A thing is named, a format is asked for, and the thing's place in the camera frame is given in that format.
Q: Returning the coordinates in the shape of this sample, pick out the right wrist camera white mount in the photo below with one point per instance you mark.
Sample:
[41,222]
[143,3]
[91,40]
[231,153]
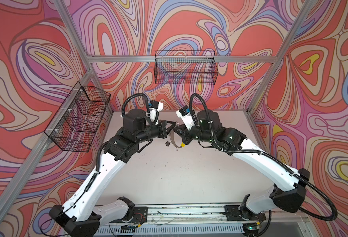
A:
[185,114]

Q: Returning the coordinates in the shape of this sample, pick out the metal keyring disc yellow handle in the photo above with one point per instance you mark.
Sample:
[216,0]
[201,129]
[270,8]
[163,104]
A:
[172,139]

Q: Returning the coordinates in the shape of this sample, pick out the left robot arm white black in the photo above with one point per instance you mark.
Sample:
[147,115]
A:
[79,216]

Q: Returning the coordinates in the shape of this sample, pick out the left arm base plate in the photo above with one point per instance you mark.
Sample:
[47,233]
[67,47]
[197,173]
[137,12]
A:
[136,215]

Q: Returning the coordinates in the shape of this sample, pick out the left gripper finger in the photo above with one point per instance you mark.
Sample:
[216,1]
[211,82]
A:
[170,128]
[171,123]

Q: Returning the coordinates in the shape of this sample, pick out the black wire basket left wall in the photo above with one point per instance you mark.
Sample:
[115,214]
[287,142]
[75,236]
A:
[79,118]

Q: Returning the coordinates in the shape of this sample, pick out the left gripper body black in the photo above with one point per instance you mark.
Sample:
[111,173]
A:
[161,131]

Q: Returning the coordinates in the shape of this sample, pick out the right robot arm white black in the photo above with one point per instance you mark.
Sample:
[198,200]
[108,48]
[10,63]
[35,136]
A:
[289,184]

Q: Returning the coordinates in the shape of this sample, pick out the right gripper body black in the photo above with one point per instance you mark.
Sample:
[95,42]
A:
[188,136]

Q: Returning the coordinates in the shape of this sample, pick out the black wire basket back wall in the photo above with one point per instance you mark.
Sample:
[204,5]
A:
[189,67]

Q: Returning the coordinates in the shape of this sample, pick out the black wire basket wall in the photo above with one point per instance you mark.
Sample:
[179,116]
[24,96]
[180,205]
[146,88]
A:
[79,118]
[189,67]

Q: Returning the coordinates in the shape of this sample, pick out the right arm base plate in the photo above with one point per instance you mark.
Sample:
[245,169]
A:
[242,213]

